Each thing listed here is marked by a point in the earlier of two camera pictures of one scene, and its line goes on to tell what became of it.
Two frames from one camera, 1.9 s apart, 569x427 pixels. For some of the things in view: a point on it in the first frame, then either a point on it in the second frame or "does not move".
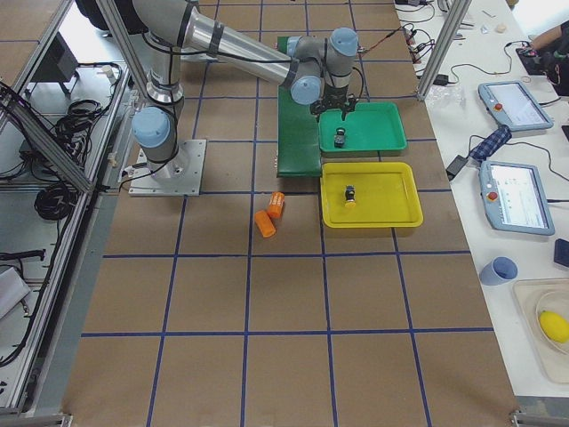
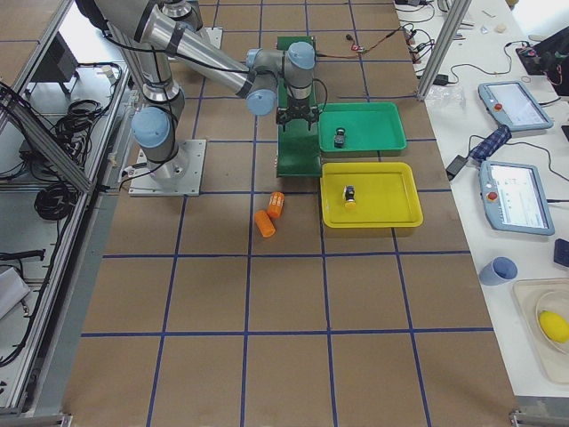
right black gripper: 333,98 to 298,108
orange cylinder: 276,204 does not move
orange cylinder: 264,224 does not move
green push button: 339,138 does not move
